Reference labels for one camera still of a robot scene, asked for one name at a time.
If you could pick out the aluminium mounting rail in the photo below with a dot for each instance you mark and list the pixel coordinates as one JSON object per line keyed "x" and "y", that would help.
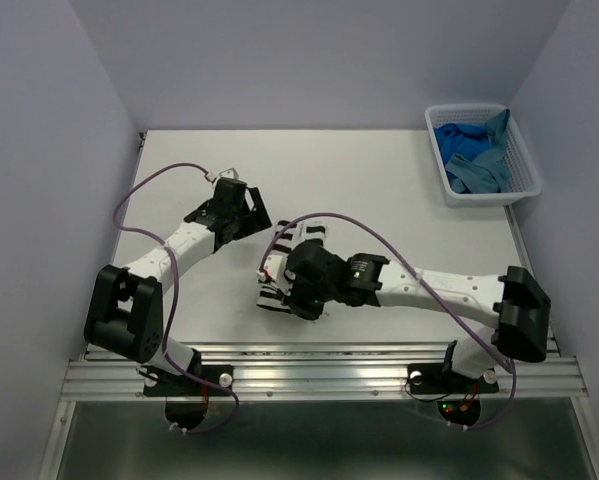
{"x": 315, "y": 371}

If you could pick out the white plastic basket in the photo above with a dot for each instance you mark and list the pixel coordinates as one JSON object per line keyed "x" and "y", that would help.
{"x": 524, "y": 182}

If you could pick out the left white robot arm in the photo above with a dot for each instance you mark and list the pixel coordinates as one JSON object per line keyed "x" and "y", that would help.
{"x": 126, "y": 311}

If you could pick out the black white striped tank top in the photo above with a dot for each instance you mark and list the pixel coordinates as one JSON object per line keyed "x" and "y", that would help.
{"x": 314, "y": 231}

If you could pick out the blue tank top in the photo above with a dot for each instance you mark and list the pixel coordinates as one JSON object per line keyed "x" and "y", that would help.
{"x": 465, "y": 140}

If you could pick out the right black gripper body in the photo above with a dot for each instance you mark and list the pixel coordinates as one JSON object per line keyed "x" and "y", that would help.
{"x": 308, "y": 297}

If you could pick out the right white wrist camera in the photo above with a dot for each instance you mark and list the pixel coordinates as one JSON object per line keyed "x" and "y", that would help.
{"x": 273, "y": 272}

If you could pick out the teal tank top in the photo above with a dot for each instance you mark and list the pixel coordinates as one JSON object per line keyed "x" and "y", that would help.
{"x": 487, "y": 172}

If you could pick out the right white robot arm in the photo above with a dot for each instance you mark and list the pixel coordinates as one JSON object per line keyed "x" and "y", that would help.
{"x": 512, "y": 309}

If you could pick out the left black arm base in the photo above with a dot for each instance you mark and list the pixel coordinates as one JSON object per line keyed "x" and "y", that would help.
{"x": 187, "y": 403}

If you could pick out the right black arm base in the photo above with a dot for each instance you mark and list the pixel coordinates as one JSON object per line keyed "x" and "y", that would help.
{"x": 456, "y": 397}

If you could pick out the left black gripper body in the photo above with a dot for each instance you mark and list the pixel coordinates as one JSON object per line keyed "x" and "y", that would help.
{"x": 249, "y": 223}

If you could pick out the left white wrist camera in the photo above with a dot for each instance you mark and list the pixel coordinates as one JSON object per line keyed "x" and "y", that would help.
{"x": 230, "y": 173}

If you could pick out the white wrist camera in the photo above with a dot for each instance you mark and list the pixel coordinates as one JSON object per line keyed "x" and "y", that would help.
{"x": 230, "y": 173}
{"x": 273, "y": 272}

